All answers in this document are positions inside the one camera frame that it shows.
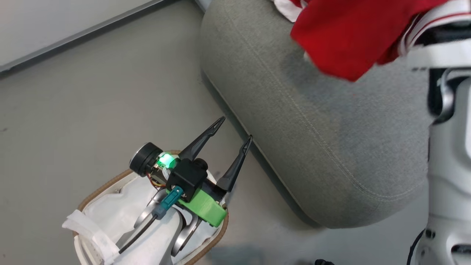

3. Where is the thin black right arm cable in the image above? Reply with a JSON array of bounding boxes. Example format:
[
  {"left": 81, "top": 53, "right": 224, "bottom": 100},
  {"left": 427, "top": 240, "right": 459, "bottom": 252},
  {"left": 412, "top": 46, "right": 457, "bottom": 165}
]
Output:
[{"left": 408, "top": 229, "right": 425, "bottom": 265}]

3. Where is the teal cable connector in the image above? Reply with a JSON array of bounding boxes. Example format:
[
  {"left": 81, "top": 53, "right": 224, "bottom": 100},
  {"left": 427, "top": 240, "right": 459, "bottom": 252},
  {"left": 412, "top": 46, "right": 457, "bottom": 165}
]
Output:
[{"left": 152, "top": 185, "right": 184, "bottom": 220}]

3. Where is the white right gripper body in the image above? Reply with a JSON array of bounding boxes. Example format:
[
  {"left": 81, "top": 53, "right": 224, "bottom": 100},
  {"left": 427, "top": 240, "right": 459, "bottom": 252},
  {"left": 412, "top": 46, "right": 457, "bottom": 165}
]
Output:
[{"left": 406, "top": 22, "right": 471, "bottom": 70}]

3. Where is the grey fabric sofa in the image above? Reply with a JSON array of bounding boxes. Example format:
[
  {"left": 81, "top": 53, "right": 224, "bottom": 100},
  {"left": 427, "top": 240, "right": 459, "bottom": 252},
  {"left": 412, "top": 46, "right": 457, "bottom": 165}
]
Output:
[{"left": 200, "top": 0, "right": 436, "bottom": 229}]

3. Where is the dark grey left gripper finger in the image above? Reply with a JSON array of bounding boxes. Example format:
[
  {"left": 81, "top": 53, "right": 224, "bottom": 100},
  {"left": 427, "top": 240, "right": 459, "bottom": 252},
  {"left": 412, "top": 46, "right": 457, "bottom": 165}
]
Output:
[
  {"left": 178, "top": 116, "right": 226, "bottom": 162},
  {"left": 216, "top": 135, "right": 254, "bottom": 194}
]

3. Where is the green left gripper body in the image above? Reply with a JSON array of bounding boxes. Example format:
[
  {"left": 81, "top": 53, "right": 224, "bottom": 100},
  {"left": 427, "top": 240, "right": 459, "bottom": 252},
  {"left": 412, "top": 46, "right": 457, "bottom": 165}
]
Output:
[{"left": 129, "top": 142, "right": 228, "bottom": 227}]

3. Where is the white basket with wicker rim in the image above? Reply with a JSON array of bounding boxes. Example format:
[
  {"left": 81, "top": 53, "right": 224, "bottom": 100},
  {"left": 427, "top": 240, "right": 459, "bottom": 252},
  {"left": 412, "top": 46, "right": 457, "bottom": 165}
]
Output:
[{"left": 72, "top": 149, "right": 229, "bottom": 265}]

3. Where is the grey partition base rail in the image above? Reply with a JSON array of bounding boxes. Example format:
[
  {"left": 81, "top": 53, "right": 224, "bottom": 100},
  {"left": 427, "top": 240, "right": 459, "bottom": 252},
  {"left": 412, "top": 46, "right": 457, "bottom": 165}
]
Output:
[{"left": 0, "top": 0, "right": 168, "bottom": 73}]

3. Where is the white cloth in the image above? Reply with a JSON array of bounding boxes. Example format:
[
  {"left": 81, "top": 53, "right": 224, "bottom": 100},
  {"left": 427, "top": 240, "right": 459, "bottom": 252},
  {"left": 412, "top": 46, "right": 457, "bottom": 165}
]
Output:
[{"left": 62, "top": 176, "right": 184, "bottom": 265}]

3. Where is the red and white jersey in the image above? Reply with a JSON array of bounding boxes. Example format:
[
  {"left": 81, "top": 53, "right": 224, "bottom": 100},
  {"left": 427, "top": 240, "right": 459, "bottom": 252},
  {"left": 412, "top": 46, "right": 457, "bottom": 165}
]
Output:
[{"left": 272, "top": 0, "right": 471, "bottom": 82}]

